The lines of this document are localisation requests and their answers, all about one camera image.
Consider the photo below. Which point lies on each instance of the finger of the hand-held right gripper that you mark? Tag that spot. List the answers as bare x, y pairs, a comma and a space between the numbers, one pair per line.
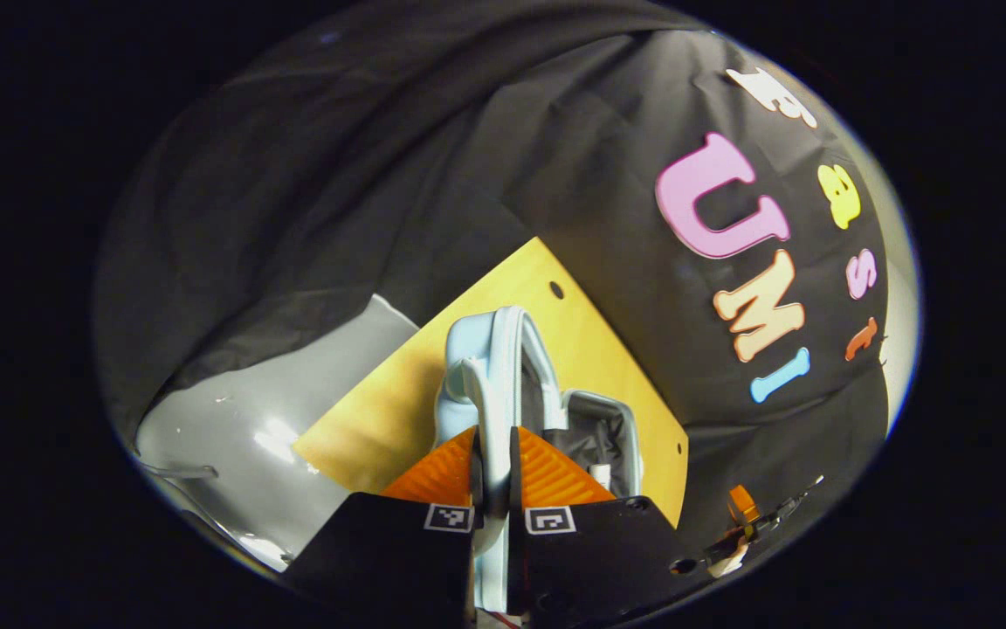
742, 505

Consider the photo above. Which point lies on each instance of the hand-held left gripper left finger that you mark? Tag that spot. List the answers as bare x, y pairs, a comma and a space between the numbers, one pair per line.
381, 559

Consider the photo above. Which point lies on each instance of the black backdrop cloth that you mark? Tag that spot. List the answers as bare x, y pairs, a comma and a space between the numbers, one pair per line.
381, 175

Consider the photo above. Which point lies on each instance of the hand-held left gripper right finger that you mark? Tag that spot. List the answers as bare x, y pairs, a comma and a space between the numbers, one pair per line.
514, 480

